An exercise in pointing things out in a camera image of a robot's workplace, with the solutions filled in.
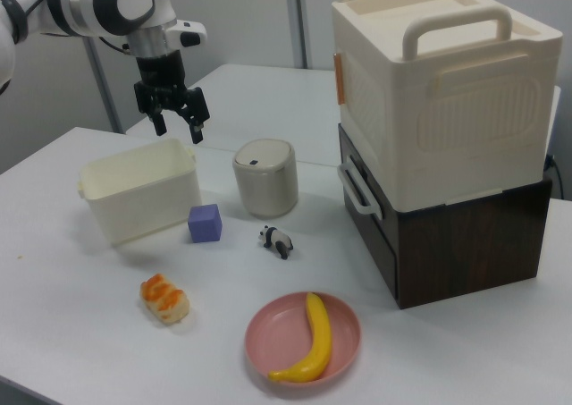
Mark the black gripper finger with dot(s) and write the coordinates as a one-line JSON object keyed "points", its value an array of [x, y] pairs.
{"points": [[197, 121], [154, 114]]}

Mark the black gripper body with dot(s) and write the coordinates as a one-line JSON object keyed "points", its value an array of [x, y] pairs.
{"points": [[162, 76]]}

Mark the purple cube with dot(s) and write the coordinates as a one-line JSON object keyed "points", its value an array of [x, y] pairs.
{"points": [[204, 224]]}

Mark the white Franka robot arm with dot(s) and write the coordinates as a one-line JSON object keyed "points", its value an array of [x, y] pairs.
{"points": [[85, 2]]}

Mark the cream open plastic box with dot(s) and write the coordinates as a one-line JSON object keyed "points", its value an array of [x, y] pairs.
{"points": [[138, 190]]}

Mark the beige small trash can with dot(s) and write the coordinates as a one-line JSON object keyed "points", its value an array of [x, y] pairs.
{"points": [[266, 177]]}

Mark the toy panda figure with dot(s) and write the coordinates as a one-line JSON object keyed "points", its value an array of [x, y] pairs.
{"points": [[275, 240]]}

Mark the toy bread with orange stripes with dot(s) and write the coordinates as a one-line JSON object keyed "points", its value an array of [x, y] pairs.
{"points": [[164, 300]]}

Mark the pink plate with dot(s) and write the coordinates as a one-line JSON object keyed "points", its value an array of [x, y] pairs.
{"points": [[281, 338]]}

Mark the yellow toy banana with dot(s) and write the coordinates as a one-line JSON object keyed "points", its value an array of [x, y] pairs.
{"points": [[315, 338]]}

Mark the dark wood drawer cabinet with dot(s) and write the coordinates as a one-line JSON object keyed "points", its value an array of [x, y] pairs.
{"points": [[451, 253]]}

